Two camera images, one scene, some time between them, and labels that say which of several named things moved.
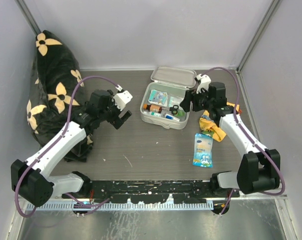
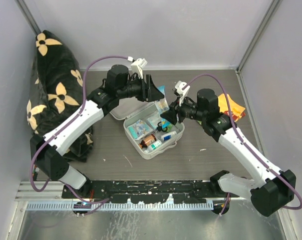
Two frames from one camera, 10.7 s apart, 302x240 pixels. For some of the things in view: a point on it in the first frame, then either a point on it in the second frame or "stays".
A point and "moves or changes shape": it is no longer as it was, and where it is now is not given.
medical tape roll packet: (158, 97) moves or changes shape
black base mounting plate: (155, 191) stays
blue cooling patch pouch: (203, 153) -> (162, 88)
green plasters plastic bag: (176, 100) moves or changes shape
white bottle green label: (152, 113) -> (153, 146)
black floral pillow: (57, 92) stays
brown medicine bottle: (152, 108) -> (147, 141)
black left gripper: (118, 122) -> (154, 93)
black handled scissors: (174, 109) moves or changes shape
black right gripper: (190, 95) -> (171, 114)
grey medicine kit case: (162, 98) -> (146, 130)
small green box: (181, 113) moves or changes shape
